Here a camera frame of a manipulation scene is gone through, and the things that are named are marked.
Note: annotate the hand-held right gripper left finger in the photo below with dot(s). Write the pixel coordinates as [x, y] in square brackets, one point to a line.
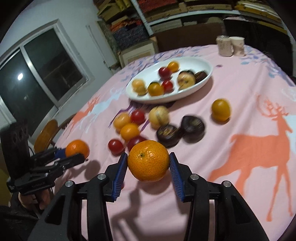
[120, 176]

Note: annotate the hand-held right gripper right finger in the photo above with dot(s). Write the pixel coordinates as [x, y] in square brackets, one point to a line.
[177, 176]

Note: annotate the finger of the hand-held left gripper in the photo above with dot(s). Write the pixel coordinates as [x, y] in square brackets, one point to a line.
[69, 161]
[60, 152]

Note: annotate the orange mandarin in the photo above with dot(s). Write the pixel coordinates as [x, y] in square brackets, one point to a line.
[148, 161]
[77, 148]

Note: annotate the orange yellow tomato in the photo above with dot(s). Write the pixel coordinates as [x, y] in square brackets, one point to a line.
[155, 90]

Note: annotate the tan round fruit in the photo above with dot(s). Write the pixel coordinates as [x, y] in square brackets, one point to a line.
[138, 87]

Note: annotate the red cherry tomato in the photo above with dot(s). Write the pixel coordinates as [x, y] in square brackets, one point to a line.
[115, 146]
[167, 85]
[138, 116]
[165, 72]

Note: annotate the pale yellow marked fruit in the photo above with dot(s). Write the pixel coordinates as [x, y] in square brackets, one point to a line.
[185, 78]

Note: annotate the dark brown mangosteen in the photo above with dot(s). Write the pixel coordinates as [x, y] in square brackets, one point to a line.
[200, 76]
[168, 135]
[192, 128]

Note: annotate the white oval plate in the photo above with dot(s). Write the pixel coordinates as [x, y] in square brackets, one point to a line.
[148, 74]

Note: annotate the small orange tomato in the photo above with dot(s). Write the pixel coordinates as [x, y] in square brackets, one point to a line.
[173, 66]

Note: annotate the person's left forearm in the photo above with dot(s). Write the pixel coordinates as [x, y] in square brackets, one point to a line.
[16, 222]

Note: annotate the person's left hand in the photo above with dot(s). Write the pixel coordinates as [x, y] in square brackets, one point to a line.
[34, 200]

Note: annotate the carved wooden chair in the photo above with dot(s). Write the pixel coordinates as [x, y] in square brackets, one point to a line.
[46, 134]

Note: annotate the red tomato hidden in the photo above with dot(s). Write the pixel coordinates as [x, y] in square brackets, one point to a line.
[136, 141]

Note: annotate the yellow round fruit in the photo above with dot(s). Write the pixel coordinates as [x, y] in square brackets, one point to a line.
[122, 121]

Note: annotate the pink deer printed tablecloth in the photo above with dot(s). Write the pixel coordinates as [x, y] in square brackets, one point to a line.
[231, 162]

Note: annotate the sliding glass window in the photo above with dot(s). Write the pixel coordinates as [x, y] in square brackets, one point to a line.
[37, 74]

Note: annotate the pile of patterned boxes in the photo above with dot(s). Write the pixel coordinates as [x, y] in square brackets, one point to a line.
[124, 25]

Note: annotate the paper cup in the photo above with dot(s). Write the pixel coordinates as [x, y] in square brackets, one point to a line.
[238, 46]

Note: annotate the white metal shelf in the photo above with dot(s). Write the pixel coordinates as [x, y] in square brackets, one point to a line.
[143, 16]

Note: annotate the stack of boxes on shelf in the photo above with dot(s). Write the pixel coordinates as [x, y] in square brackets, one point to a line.
[208, 7]

